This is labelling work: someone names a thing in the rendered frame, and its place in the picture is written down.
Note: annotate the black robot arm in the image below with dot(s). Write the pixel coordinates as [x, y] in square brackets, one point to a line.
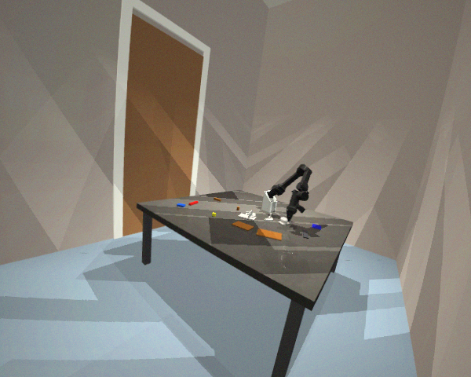
[302, 186]

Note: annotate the orange flat rectangular plate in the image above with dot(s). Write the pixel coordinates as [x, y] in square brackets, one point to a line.
[269, 234]
[244, 226]

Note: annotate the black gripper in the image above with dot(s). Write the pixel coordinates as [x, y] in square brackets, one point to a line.
[291, 210]

